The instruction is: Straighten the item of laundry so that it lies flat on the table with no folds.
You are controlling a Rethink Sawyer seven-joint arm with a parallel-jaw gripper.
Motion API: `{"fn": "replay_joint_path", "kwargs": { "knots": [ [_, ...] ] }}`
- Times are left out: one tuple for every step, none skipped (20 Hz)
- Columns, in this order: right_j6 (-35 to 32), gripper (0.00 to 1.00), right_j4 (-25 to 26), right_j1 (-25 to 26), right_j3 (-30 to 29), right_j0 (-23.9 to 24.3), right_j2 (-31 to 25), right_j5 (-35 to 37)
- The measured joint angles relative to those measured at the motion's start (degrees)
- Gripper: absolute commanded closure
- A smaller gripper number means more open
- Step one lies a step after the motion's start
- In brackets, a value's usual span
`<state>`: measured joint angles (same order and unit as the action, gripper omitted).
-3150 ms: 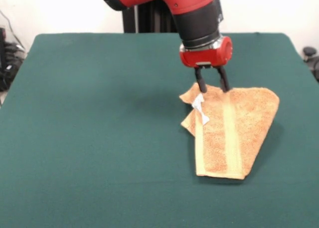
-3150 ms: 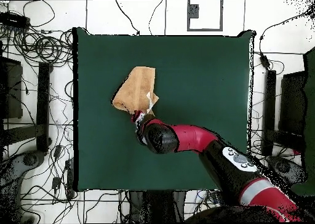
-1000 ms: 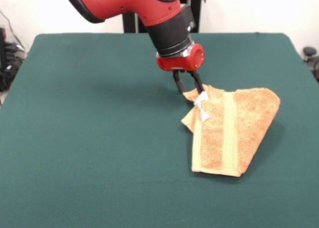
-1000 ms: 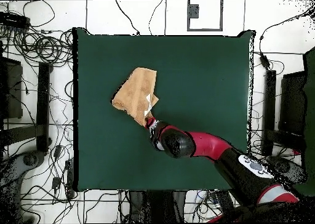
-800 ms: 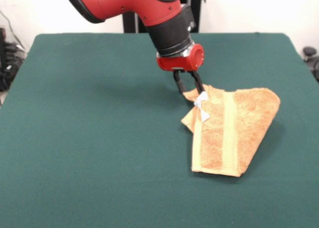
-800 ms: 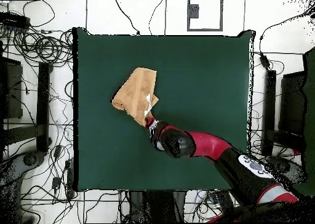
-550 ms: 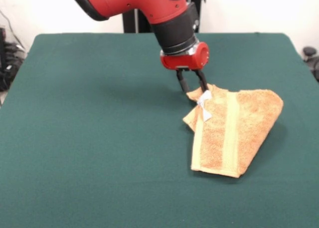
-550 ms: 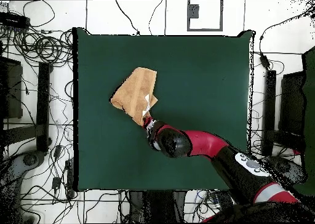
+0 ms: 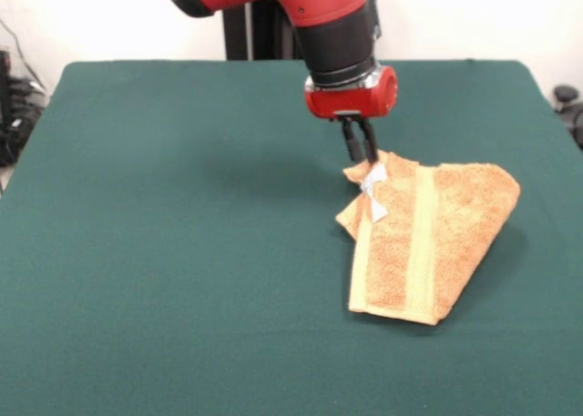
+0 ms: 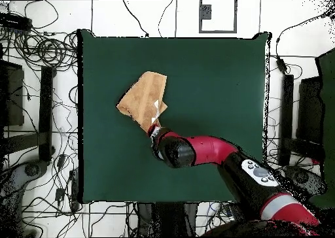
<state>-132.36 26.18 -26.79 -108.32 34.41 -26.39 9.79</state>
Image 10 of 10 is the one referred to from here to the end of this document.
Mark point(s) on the black power strip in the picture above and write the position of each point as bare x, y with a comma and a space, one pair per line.
74, 191
15, 22

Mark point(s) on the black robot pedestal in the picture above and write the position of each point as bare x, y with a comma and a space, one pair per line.
167, 219

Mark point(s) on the green hanging cloth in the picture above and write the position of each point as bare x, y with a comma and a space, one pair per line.
329, 117

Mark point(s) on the dark green table cloth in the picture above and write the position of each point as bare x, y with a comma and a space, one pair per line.
209, 78

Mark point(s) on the black furniture panel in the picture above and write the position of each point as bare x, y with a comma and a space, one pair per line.
310, 109
13, 96

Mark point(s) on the orange terry towel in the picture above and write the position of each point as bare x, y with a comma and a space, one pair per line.
141, 99

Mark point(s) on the dark grey block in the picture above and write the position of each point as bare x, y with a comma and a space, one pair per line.
206, 13

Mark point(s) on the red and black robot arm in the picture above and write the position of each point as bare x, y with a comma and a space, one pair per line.
209, 149

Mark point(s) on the black stand bar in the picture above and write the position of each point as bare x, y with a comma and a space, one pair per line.
286, 117
45, 112

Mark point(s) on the black power adapter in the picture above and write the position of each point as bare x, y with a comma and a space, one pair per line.
59, 194
281, 65
61, 160

